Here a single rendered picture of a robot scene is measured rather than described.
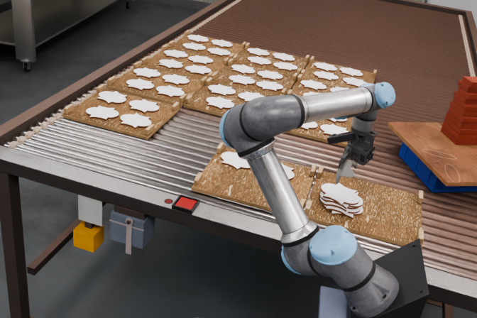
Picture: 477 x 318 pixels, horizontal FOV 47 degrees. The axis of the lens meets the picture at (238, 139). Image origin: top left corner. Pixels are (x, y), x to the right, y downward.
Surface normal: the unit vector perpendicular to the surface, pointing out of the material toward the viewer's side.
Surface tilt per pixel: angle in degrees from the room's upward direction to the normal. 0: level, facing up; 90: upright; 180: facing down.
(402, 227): 0
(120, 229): 90
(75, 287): 0
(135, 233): 90
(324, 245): 40
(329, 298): 0
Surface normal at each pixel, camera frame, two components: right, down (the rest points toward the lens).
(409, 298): -0.63, -0.74
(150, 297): 0.11, -0.88
